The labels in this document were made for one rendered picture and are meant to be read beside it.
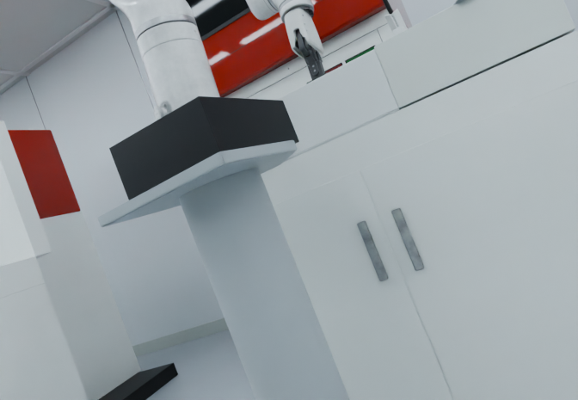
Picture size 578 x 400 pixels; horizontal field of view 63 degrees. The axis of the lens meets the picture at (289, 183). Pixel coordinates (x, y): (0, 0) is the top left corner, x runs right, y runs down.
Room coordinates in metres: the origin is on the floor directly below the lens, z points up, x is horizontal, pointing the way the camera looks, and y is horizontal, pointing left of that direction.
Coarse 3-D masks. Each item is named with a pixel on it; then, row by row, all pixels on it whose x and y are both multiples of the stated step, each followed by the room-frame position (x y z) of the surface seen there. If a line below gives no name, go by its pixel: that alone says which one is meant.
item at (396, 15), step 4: (396, 12) 1.25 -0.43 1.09; (384, 16) 1.27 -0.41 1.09; (388, 16) 1.26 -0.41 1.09; (392, 16) 1.25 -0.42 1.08; (396, 16) 1.25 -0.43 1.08; (400, 16) 1.26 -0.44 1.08; (388, 20) 1.27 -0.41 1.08; (392, 20) 1.26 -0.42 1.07; (396, 20) 1.26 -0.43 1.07; (400, 20) 1.26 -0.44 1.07; (392, 24) 1.27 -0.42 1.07; (396, 24) 1.27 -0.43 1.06; (400, 24) 1.27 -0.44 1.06; (404, 24) 1.27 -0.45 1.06; (392, 28) 1.28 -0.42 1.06; (396, 28) 1.25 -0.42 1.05; (400, 28) 1.25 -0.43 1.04; (404, 28) 1.28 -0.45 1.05; (392, 32) 1.29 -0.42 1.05; (396, 32) 1.25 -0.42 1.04; (400, 32) 1.25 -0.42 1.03
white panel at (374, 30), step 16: (352, 32) 1.64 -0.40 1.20; (368, 32) 1.62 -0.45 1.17; (384, 32) 1.60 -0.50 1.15; (336, 48) 1.67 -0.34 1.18; (352, 48) 1.65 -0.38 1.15; (368, 48) 1.63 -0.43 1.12; (288, 64) 1.75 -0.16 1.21; (304, 64) 1.73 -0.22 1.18; (336, 64) 1.68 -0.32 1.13; (256, 80) 1.81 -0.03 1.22; (272, 80) 1.78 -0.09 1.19; (288, 80) 1.76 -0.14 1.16; (304, 80) 1.74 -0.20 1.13; (240, 96) 1.84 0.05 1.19; (256, 96) 1.82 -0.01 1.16; (272, 96) 1.79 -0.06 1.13
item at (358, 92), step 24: (336, 72) 1.05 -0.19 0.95; (360, 72) 1.03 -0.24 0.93; (288, 96) 1.11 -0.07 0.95; (312, 96) 1.08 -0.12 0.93; (336, 96) 1.06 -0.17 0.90; (360, 96) 1.04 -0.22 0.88; (384, 96) 1.02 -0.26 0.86; (312, 120) 1.09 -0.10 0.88; (336, 120) 1.07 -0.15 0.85; (360, 120) 1.05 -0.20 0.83; (312, 144) 1.10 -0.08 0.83
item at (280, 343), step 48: (288, 144) 0.83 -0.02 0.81; (144, 192) 0.78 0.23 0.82; (192, 192) 0.83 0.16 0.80; (240, 192) 0.83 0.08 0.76; (240, 240) 0.82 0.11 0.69; (240, 288) 0.82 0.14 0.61; (288, 288) 0.84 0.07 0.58; (240, 336) 0.84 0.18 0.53; (288, 336) 0.82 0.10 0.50; (288, 384) 0.82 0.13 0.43; (336, 384) 0.86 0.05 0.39
